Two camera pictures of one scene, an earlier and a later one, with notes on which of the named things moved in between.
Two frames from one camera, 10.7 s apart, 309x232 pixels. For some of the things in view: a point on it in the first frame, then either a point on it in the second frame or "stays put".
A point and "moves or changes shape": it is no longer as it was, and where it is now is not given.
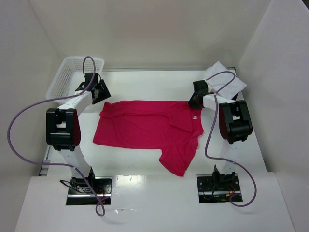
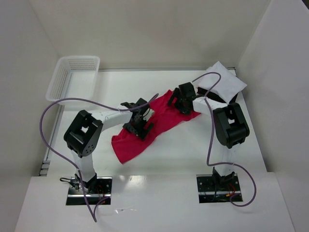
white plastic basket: (69, 75) stays put
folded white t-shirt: (219, 80) stays put
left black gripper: (103, 91) to (139, 128)
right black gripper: (193, 101) to (181, 104)
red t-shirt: (173, 126) moves or changes shape
